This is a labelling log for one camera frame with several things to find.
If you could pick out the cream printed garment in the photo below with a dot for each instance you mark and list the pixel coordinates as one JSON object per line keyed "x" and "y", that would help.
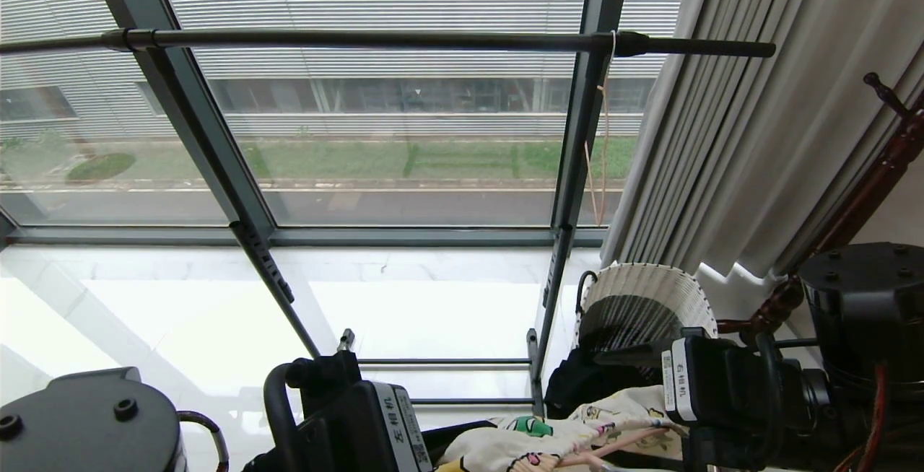
{"x": 520, "y": 443}

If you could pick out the window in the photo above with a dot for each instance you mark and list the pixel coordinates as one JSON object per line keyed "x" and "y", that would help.
{"x": 397, "y": 154}

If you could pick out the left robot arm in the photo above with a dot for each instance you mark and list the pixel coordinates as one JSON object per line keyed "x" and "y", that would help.
{"x": 86, "y": 421}

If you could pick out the dark brown wooden coat stand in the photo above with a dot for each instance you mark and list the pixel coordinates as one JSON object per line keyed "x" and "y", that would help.
{"x": 866, "y": 190}

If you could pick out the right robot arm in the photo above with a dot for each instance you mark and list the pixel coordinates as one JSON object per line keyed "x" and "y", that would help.
{"x": 866, "y": 313}

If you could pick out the black garment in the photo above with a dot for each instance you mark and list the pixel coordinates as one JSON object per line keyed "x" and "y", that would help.
{"x": 570, "y": 385}

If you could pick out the pink clothes hanger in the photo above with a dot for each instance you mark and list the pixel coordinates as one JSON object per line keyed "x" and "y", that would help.
{"x": 621, "y": 443}
{"x": 607, "y": 133}

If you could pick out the beige curtain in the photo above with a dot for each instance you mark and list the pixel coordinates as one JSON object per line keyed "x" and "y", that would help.
{"x": 758, "y": 97}

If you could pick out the black clothes rack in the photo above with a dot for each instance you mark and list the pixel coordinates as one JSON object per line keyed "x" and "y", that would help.
{"x": 361, "y": 40}

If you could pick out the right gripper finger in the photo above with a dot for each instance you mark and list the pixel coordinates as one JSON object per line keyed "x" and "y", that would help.
{"x": 642, "y": 355}

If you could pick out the white laundry basket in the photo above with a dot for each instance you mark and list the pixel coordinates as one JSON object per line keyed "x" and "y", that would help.
{"x": 642, "y": 291}

